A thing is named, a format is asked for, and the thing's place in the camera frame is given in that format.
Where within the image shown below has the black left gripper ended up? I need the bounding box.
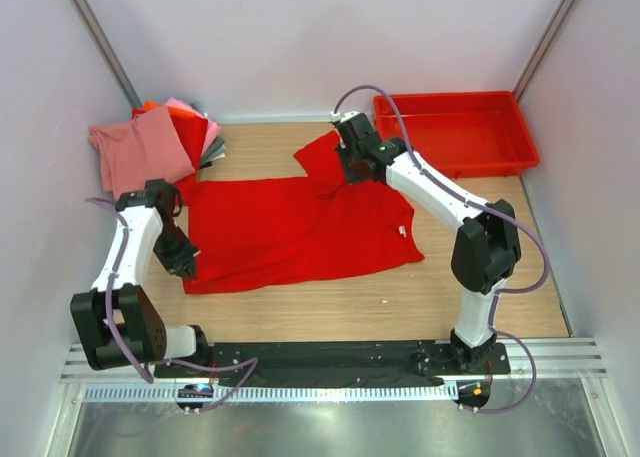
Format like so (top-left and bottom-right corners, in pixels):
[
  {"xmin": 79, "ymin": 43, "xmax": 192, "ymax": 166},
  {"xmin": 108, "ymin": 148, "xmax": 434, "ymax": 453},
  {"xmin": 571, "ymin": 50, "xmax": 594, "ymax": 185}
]
[{"xmin": 152, "ymin": 222, "xmax": 199, "ymax": 282}]

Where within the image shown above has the red t shirt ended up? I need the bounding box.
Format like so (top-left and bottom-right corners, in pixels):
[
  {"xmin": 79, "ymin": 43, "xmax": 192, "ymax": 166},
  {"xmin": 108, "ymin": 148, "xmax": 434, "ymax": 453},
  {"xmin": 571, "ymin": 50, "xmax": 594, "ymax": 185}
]
[
  {"xmin": 125, "ymin": 107, "xmax": 207, "ymax": 191},
  {"xmin": 183, "ymin": 131, "xmax": 424, "ymax": 295}
]

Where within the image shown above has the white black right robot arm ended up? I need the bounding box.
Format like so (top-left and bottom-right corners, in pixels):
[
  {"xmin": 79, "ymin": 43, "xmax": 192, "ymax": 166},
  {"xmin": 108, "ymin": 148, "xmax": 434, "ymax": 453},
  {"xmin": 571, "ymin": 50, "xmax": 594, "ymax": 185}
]
[{"xmin": 330, "ymin": 111, "xmax": 521, "ymax": 373}]

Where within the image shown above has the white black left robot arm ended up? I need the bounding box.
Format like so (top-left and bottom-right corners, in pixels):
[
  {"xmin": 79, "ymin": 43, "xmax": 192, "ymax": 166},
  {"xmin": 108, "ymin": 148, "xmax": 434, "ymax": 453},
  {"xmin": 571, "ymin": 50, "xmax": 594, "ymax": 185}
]
[{"xmin": 70, "ymin": 179, "xmax": 212, "ymax": 382}]

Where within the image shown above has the red plastic tray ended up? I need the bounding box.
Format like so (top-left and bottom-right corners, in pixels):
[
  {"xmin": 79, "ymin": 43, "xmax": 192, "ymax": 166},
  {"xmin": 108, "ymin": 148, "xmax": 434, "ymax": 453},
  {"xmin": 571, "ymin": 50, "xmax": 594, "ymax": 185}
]
[{"xmin": 392, "ymin": 91, "xmax": 540, "ymax": 179}]

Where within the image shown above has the dusty pink folded t shirt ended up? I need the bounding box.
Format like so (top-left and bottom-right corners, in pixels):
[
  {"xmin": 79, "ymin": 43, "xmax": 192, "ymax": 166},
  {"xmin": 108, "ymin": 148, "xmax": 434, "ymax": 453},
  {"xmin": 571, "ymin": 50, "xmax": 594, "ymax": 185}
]
[{"xmin": 88, "ymin": 106, "xmax": 195, "ymax": 198}]

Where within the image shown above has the grey folded t shirt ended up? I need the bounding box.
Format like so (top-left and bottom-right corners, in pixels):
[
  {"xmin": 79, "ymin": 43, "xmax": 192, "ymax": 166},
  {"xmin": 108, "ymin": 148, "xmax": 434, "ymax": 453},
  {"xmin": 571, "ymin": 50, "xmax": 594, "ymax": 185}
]
[{"xmin": 200, "ymin": 136, "xmax": 225, "ymax": 168}]

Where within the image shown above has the red folded t shirt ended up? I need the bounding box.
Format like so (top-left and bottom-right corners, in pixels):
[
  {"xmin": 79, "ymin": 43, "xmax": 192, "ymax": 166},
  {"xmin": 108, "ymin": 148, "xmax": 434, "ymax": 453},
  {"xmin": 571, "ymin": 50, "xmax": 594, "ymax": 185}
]
[{"xmin": 125, "ymin": 107, "xmax": 207, "ymax": 191}]

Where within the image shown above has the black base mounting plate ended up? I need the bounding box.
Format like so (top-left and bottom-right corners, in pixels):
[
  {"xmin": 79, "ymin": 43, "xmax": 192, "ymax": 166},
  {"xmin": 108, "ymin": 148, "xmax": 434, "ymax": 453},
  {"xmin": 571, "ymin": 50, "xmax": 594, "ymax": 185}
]
[{"xmin": 152, "ymin": 339, "xmax": 512, "ymax": 389}]

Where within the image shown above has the light pink folded t shirt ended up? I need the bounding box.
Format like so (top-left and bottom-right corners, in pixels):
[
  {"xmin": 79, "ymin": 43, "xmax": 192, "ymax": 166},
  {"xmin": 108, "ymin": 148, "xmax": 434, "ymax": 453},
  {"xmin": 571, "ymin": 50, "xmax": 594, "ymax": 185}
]
[{"xmin": 165, "ymin": 97, "xmax": 220, "ymax": 153}]

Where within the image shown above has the orange folded t shirt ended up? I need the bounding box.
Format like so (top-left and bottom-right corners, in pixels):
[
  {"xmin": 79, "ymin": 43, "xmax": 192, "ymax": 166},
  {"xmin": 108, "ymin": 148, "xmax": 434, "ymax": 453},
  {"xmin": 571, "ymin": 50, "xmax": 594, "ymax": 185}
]
[{"xmin": 142, "ymin": 101, "xmax": 163, "ymax": 112}]

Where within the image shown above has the white slotted cable duct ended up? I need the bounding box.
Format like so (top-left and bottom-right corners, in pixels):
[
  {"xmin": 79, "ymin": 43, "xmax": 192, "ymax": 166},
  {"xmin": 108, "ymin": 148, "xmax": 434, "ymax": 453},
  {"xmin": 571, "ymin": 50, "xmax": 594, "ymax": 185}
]
[{"xmin": 83, "ymin": 382, "xmax": 458, "ymax": 404}]

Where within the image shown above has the right aluminium frame post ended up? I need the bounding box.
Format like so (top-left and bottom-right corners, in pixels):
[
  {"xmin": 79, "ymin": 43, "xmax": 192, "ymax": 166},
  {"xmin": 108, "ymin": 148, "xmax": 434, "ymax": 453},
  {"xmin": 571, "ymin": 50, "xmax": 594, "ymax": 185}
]
[{"xmin": 512, "ymin": 0, "xmax": 581, "ymax": 102}]

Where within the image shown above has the aluminium frame post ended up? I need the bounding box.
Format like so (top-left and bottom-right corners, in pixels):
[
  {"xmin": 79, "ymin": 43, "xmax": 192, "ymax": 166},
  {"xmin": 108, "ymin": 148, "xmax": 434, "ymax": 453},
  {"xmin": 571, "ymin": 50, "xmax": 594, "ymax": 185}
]
[
  {"xmin": 512, "ymin": 0, "xmax": 581, "ymax": 102},
  {"xmin": 70, "ymin": 0, "xmax": 142, "ymax": 108}
]

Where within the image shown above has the left aluminium frame post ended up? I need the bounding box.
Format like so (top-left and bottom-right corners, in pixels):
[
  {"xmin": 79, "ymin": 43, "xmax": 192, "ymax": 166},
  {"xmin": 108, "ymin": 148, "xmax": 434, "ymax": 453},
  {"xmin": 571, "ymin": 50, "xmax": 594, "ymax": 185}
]
[{"xmin": 70, "ymin": 0, "xmax": 142, "ymax": 108}]

